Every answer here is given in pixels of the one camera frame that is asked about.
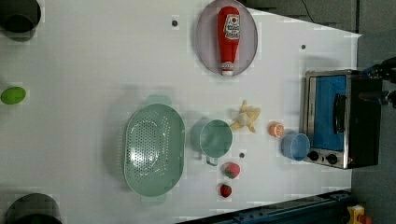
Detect green lime toy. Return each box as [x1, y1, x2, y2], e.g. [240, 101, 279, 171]
[1, 87, 27, 105]

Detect orange half toy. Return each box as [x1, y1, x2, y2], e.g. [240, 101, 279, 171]
[269, 122, 284, 138]

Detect grey round plate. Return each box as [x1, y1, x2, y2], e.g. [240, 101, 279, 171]
[195, 0, 258, 76]

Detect black cylinder upper base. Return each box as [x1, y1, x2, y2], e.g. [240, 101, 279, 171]
[0, 0, 41, 33]

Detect black cylinder base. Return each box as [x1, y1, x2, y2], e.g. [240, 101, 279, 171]
[5, 193, 63, 224]
[0, 0, 41, 33]

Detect red plush ketchup bottle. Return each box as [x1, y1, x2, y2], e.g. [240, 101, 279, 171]
[217, 6, 241, 77]

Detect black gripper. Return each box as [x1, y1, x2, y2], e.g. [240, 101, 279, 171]
[361, 57, 396, 83]

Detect yellow orange clamp object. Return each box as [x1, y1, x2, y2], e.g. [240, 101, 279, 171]
[347, 204, 373, 224]

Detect black background cable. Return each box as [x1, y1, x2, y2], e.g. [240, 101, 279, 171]
[300, 0, 316, 23]

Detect blue cup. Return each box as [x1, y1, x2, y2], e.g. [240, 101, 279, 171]
[281, 133, 310, 161]

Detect green mug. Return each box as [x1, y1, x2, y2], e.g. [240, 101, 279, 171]
[191, 119, 233, 166]

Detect black cylinder lower base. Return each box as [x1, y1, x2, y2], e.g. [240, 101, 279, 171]
[5, 193, 63, 224]

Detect yellow plush peeled banana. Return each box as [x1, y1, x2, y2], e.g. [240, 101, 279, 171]
[231, 100, 262, 133]

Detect steel toaster oven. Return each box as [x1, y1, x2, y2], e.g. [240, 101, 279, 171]
[303, 70, 382, 169]

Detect green perforated colander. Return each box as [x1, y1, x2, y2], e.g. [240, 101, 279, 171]
[123, 95, 185, 204]

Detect large plush strawberry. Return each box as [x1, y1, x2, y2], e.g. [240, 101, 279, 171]
[224, 162, 241, 179]

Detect blue metal frame rail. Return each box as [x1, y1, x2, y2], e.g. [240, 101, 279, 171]
[178, 190, 357, 224]

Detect small red strawberry toy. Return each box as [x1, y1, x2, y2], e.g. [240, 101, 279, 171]
[219, 184, 233, 198]

